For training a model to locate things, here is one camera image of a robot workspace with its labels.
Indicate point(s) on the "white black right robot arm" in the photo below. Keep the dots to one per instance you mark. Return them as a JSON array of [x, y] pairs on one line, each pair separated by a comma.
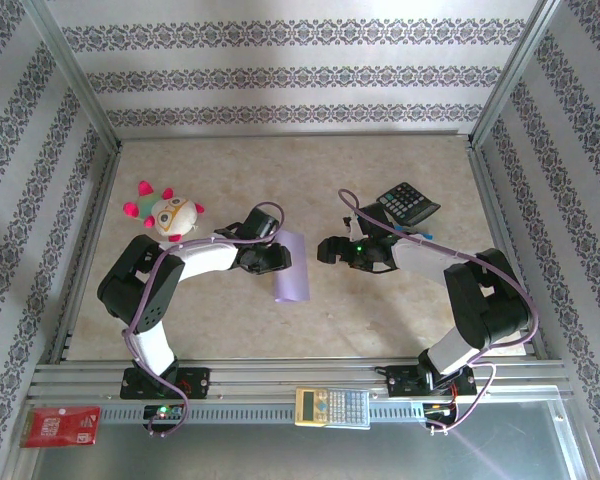
[[420, 257]]

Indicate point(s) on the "red packet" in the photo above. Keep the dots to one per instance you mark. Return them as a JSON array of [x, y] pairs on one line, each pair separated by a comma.
[[60, 427]]

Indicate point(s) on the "blue white packet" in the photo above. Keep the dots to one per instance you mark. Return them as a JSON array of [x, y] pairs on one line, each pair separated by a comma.
[[420, 233]]

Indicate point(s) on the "thin aluminium wall rail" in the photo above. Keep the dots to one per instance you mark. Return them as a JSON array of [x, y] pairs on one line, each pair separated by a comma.
[[290, 135]]

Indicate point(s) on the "lilac paper sheet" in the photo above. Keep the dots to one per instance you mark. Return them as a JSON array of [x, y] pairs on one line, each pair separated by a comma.
[[295, 282]]

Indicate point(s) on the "beige scientific calculator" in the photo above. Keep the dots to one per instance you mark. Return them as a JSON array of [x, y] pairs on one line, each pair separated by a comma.
[[330, 407]]

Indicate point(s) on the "plush toy with pink feet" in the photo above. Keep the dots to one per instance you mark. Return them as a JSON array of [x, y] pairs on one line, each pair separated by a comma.
[[172, 215]]

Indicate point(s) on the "shiny steel sheet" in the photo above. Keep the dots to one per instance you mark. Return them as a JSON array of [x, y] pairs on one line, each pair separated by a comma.
[[280, 455]]

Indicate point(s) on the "wide aluminium mounting rail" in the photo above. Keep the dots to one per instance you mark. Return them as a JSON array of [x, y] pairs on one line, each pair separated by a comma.
[[290, 375]]

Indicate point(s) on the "aluminium side rail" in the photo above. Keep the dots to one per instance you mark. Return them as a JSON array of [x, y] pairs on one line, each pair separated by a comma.
[[498, 225], [89, 250]]

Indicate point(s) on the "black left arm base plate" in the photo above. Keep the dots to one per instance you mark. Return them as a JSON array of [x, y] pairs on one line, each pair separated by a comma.
[[200, 382]]

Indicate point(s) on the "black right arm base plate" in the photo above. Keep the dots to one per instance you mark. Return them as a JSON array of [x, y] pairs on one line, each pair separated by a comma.
[[397, 382]]

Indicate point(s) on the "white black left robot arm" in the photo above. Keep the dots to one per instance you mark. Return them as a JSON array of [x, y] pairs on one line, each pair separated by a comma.
[[205, 260]]

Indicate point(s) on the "aluminium frame post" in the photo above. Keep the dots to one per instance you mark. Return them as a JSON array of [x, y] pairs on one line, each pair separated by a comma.
[[72, 65], [515, 65]]

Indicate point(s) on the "black desk calculator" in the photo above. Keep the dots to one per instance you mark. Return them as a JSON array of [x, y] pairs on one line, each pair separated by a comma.
[[407, 202]]

